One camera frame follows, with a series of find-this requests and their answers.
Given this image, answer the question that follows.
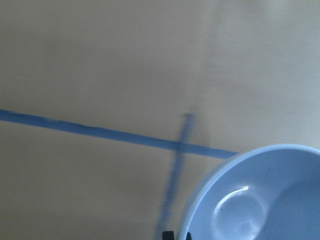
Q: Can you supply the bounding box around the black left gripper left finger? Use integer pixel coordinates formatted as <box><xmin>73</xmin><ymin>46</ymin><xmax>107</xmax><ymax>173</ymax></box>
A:
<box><xmin>162</xmin><ymin>231</ymin><xmax>175</xmax><ymax>240</ymax></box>

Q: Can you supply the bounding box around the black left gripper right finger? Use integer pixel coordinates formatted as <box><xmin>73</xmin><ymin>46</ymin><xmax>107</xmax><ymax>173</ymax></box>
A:
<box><xmin>186</xmin><ymin>232</ymin><xmax>192</xmax><ymax>240</ymax></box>

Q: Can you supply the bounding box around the blue bowl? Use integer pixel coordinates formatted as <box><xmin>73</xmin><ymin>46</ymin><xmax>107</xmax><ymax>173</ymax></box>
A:
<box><xmin>177</xmin><ymin>144</ymin><xmax>320</xmax><ymax>240</ymax></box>

